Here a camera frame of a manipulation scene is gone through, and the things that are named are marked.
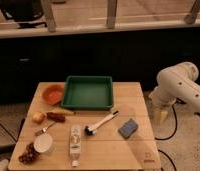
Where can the bunch of red grapes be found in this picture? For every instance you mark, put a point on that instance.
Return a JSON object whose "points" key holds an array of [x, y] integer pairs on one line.
{"points": [[29, 155]]}

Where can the blue sponge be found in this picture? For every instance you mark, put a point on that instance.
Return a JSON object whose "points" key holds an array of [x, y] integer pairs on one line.
{"points": [[128, 128]]}

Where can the wooden railing post middle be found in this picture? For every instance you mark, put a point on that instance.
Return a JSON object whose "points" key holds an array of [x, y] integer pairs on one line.
{"points": [[111, 13]]}

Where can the red sausage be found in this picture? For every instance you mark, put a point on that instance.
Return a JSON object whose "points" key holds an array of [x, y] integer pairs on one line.
{"points": [[56, 117]]}

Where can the orange bowl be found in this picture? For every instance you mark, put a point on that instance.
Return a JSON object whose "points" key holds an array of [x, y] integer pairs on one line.
{"points": [[52, 95]]}

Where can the yellow banana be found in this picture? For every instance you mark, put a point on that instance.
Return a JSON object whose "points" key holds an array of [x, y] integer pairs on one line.
{"points": [[63, 111]]}

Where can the white dish brush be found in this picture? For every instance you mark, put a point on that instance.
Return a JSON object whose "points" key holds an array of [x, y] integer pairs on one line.
{"points": [[92, 129]]}

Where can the black office chair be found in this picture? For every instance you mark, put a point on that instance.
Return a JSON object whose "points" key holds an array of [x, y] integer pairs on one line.
{"points": [[23, 12]]}

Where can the wooden railing post left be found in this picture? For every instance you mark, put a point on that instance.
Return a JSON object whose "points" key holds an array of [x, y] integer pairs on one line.
{"points": [[48, 13]]}

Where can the wooden railing post right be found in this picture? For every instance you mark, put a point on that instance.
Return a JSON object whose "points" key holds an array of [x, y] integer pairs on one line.
{"points": [[191, 16]]}

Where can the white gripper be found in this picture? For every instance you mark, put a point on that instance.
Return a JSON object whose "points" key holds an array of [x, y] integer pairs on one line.
{"points": [[160, 114]]}

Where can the white plastic bottle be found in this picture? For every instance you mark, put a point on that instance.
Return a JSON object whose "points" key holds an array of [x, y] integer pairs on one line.
{"points": [[75, 144]]}

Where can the white cup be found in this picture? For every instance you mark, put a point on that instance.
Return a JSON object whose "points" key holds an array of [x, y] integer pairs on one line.
{"points": [[43, 143]]}

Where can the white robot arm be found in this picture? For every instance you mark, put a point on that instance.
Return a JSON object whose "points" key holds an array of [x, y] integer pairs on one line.
{"points": [[175, 82]]}

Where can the wooden railing post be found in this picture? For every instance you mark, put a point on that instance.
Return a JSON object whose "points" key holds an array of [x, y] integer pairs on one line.
{"points": [[191, 16], [48, 13], [111, 13]]}

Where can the green plastic tray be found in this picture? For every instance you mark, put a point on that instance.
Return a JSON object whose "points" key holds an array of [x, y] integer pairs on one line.
{"points": [[88, 93]]}

